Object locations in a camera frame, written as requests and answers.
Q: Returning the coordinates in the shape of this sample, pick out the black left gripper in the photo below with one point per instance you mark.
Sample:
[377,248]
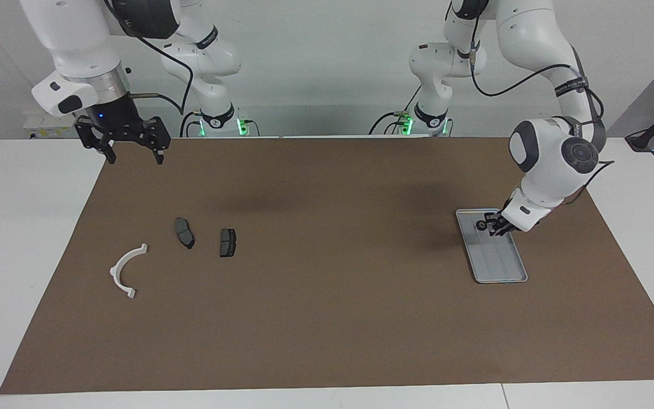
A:
[507,222]

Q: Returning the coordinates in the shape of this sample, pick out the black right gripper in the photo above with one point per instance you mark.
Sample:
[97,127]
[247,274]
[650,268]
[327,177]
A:
[122,128]

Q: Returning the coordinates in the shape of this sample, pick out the black gear with white hub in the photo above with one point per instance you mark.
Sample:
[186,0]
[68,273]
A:
[482,225]

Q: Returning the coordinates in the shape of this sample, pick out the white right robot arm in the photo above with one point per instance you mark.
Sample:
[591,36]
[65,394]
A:
[71,34]

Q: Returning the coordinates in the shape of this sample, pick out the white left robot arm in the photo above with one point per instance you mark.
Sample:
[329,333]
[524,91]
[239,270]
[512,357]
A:
[537,34]

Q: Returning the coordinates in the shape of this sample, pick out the silver metal tray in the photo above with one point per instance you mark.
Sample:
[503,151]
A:
[497,261]

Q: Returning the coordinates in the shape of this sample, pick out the long dark brake pad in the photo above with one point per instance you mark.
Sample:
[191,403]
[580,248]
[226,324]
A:
[184,233]

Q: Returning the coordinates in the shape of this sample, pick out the short dark brake pad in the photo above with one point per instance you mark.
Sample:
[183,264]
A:
[227,242]

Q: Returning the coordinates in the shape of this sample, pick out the brown table mat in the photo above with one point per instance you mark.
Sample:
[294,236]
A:
[327,312]

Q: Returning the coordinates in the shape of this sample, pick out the white wall socket box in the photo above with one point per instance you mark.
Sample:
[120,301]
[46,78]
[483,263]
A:
[49,126]

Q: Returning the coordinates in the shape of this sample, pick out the white semicircular plastic bracket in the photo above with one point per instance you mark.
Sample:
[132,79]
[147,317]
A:
[116,270]

